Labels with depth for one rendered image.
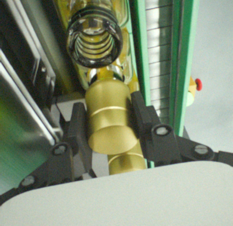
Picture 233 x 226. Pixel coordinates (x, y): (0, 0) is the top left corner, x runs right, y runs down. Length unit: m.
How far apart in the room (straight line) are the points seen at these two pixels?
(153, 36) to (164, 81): 0.12
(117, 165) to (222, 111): 0.75
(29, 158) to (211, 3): 0.52
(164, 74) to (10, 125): 0.34
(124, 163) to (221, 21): 0.52
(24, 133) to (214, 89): 0.64
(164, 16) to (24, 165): 0.33
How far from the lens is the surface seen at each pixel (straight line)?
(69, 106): 0.51
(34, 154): 0.31
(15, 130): 0.27
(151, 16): 0.40
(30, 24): 0.49
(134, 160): 0.17
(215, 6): 0.60
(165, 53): 0.44
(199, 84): 0.65
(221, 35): 0.65
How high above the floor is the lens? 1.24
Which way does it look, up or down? 43 degrees down
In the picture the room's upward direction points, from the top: 171 degrees clockwise
